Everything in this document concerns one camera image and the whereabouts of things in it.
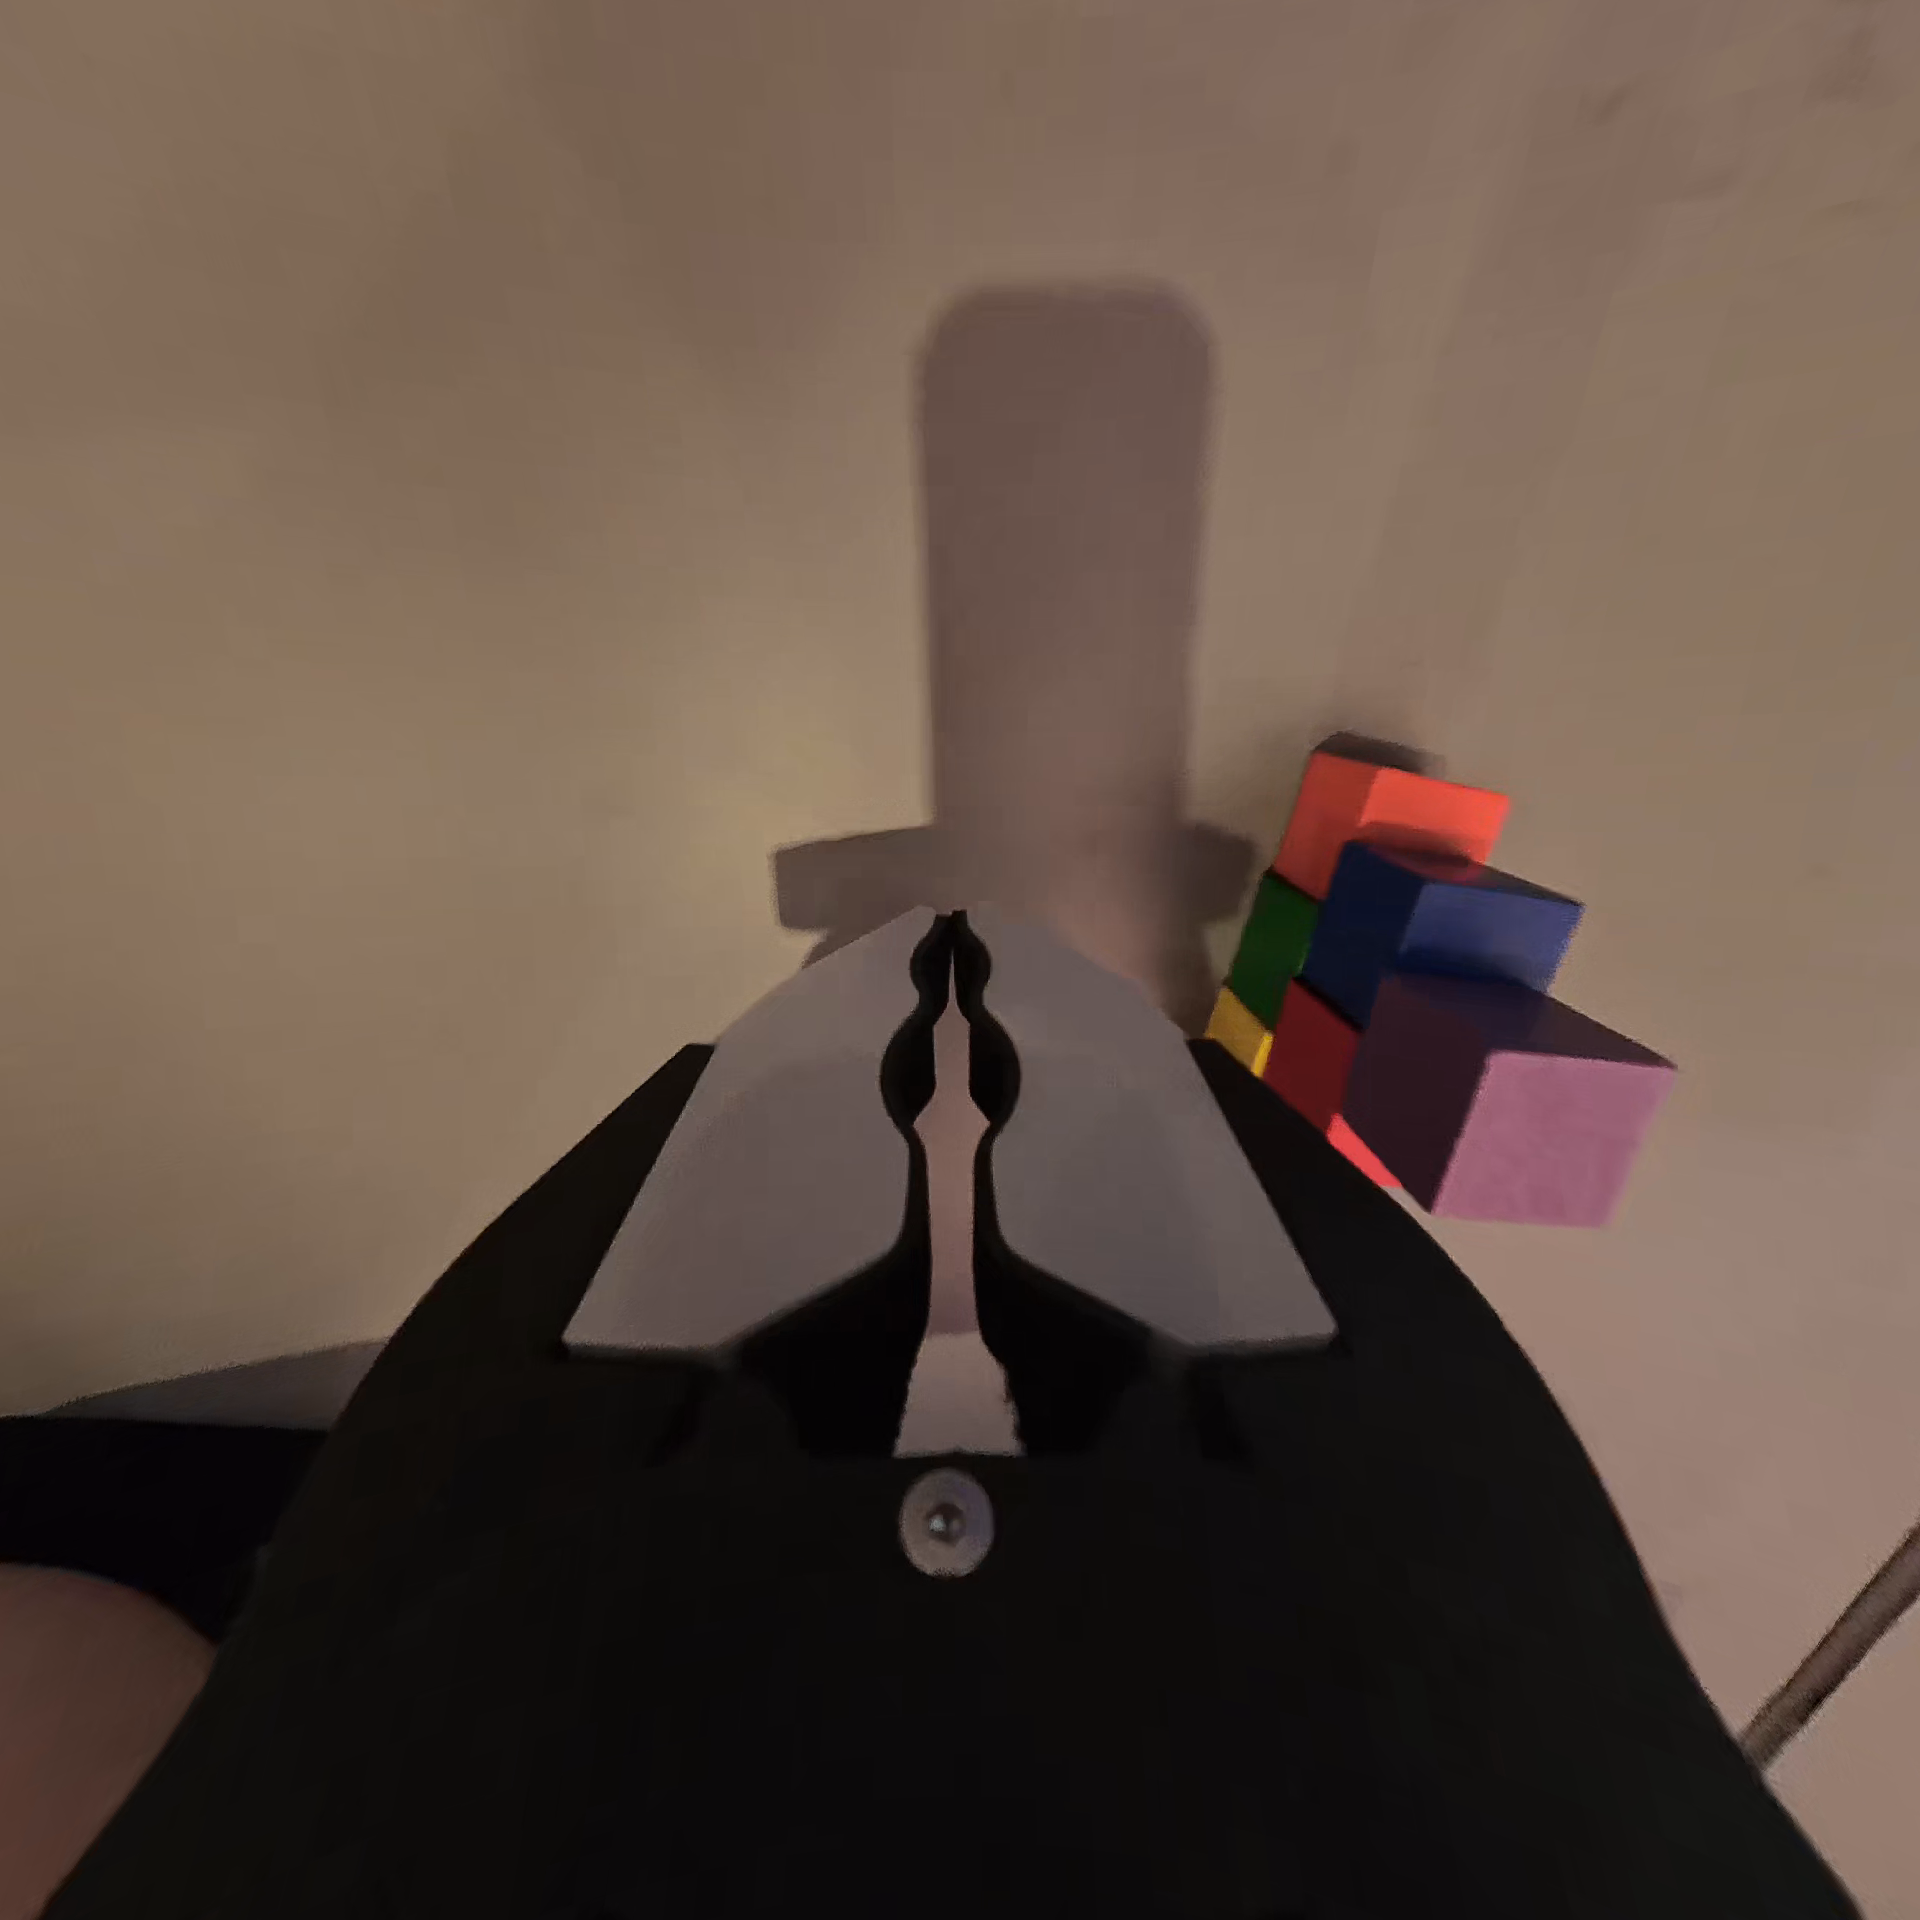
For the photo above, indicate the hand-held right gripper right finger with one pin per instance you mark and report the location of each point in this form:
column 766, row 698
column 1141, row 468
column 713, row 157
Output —
column 1155, row 1200

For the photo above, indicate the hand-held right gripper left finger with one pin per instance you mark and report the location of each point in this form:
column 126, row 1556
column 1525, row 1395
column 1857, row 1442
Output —
column 750, row 1200

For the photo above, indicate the red wooden cube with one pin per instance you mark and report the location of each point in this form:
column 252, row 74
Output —
column 1313, row 1060

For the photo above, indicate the dark blue wooden cube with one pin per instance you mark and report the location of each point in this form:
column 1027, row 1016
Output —
column 1478, row 915

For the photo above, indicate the orange wooden cube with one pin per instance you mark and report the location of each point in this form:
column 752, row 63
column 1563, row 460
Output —
column 1411, row 820

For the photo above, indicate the yellow wooden cube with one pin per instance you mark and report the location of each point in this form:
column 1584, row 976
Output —
column 1238, row 1032

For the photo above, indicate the purple wooden cube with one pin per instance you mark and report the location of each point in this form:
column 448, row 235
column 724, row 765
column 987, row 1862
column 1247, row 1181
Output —
column 1529, row 1125

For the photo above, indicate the green wooden cube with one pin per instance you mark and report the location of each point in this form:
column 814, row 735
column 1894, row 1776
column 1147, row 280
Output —
column 1272, row 944

